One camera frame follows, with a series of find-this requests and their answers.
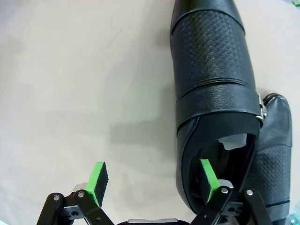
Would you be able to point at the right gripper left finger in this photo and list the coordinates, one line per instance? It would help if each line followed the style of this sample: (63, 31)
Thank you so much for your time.
(97, 185)

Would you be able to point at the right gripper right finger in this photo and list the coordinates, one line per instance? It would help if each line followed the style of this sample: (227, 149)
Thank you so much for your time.
(211, 185)

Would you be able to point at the black leather buckle shoe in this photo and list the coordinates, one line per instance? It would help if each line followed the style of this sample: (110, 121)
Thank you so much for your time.
(211, 58)
(274, 140)

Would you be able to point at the white paper shoe stuffing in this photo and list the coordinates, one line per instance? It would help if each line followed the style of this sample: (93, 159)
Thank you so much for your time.
(233, 141)

